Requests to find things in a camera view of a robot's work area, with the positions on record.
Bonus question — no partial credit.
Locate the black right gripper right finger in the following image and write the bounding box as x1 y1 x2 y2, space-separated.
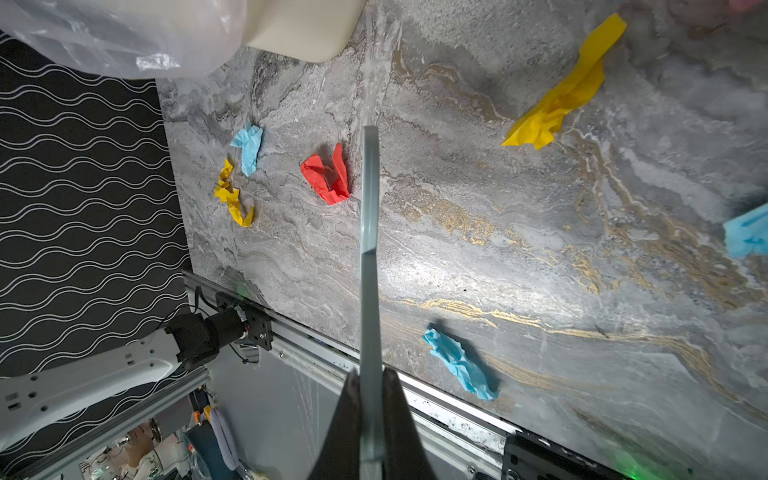
382 368 437 480

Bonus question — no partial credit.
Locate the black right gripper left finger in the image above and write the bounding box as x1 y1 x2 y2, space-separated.
308 369 362 480

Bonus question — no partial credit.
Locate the cream plastic waste bin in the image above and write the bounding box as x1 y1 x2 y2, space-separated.
243 0 365 63

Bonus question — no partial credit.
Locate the clear plastic bin liner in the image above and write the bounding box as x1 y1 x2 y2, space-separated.
1 1 246 79

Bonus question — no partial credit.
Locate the yellow paper scrap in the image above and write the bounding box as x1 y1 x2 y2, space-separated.
502 13 627 150
214 159 255 228

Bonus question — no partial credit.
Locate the red paper scrap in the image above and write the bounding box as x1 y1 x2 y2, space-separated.
300 143 350 206

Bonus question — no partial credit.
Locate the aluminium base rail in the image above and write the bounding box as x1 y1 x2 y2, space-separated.
179 269 637 480

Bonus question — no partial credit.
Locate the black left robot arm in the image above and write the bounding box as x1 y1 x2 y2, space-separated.
1 308 249 449

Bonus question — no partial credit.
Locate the light blue paper scrap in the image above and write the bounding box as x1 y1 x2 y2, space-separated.
230 123 263 177

